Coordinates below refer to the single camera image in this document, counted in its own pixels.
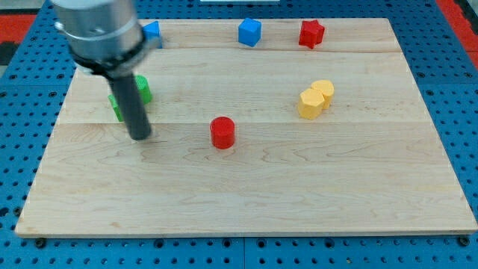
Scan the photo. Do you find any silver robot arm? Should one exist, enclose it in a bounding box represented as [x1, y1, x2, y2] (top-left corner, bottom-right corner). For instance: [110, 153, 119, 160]
[52, 0, 160, 78]

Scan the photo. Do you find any red star block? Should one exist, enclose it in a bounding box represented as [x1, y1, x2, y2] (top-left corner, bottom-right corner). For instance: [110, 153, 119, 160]
[298, 19, 325, 49]

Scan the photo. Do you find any red cylinder block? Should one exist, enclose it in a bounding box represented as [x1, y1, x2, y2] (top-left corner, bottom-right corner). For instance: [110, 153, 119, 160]
[210, 117, 235, 149]

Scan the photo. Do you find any wooden board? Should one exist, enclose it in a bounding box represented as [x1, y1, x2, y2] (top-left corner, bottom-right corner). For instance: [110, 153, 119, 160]
[15, 18, 477, 238]

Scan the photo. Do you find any yellow hexagon block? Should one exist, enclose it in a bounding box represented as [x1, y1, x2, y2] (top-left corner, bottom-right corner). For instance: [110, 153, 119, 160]
[297, 87, 325, 120]

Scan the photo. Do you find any yellow heart block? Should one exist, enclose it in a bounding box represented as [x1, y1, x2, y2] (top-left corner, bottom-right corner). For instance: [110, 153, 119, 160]
[311, 80, 335, 109]

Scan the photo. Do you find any blue cube block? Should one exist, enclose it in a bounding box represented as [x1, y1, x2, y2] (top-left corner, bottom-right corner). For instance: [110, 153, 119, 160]
[238, 18, 262, 47]

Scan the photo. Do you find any green cylinder block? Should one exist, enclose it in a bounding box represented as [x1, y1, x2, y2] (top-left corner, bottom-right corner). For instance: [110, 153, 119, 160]
[134, 75, 152, 104]

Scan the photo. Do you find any blue triangle block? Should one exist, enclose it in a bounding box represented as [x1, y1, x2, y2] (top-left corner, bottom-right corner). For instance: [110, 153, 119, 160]
[143, 21, 163, 49]

